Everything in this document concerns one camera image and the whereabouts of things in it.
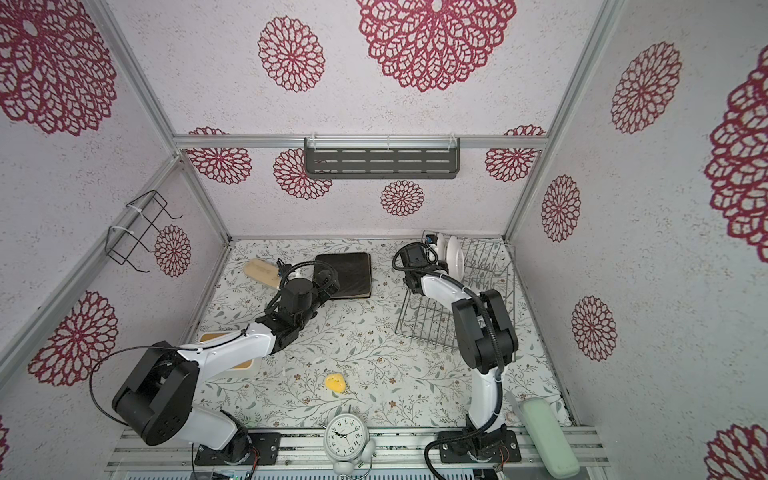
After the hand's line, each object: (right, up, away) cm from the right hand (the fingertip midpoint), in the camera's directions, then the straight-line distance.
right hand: (443, 262), depth 96 cm
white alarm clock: (-28, -44, -25) cm, 58 cm away
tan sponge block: (-62, -3, +10) cm, 63 cm away
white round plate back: (+4, +1, -1) cm, 4 cm away
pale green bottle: (+22, -42, -21) cm, 52 cm away
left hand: (-36, -6, -8) cm, 37 cm away
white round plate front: (-2, +5, -6) cm, 8 cm away
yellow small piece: (-32, -33, -15) cm, 49 cm away
